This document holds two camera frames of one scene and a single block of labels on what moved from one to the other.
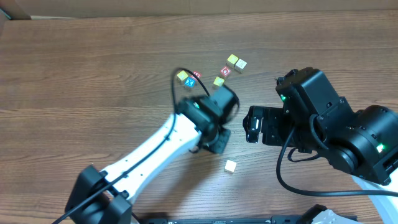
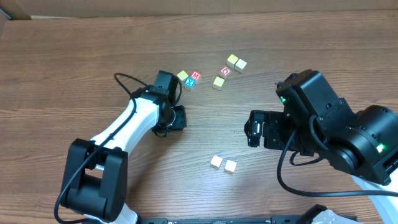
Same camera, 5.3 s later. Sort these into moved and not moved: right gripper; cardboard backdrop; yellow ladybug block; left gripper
Moved: left gripper
Not moved: cardboard backdrop; yellow ladybug block; right gripper
